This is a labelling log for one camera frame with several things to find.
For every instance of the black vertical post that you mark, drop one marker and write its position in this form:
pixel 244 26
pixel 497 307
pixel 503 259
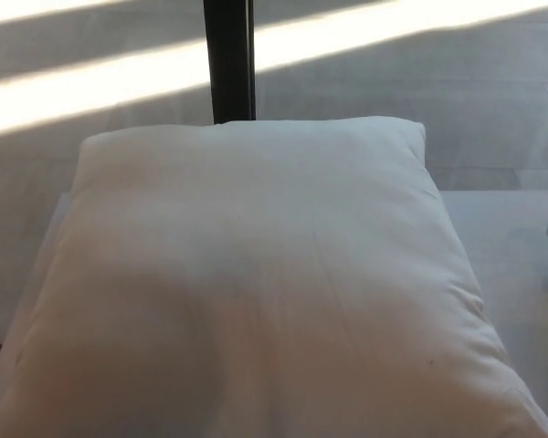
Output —
pixel 228 59

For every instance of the white pillow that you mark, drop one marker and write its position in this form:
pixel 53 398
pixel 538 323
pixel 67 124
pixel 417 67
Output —
pixel 256 274

